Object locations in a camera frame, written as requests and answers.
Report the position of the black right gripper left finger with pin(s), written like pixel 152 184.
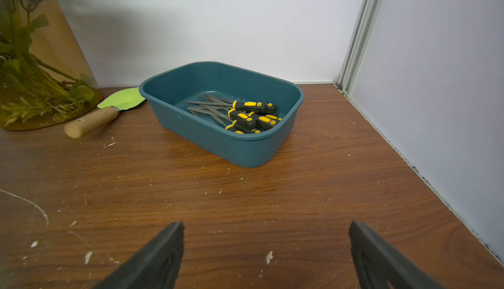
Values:
pixel 155 265

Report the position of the green trowel wooden handle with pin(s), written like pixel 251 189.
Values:
pixel 107 111

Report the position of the yellow black file tool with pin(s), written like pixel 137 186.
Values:
pixel 264 121
pixel 242 119
pixel 247 106
pixel 235 127

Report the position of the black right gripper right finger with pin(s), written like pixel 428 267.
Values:
pixel 379 265

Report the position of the potted artificial plant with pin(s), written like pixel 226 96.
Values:
pixel 45 78

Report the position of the teal plastic storage box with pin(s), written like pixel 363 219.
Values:
pixel 168 92

